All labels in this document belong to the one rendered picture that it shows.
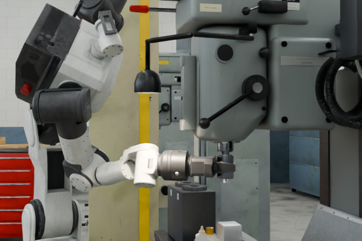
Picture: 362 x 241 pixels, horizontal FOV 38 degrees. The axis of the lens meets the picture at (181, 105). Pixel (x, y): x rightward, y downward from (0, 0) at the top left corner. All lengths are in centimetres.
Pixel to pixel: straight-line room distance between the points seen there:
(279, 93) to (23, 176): 475
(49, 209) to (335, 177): 97
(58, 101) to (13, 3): 925
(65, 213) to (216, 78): 82
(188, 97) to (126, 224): 188
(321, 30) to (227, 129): 38
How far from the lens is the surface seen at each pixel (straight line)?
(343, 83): 166
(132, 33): 323
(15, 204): 602
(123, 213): 324
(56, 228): 195
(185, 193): 182
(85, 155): 166
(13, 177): 599
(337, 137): 170
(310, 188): 924
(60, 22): 170
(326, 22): 153
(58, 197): 193
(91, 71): 162
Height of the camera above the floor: 138
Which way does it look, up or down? 1 degrees up
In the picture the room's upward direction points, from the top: straight up
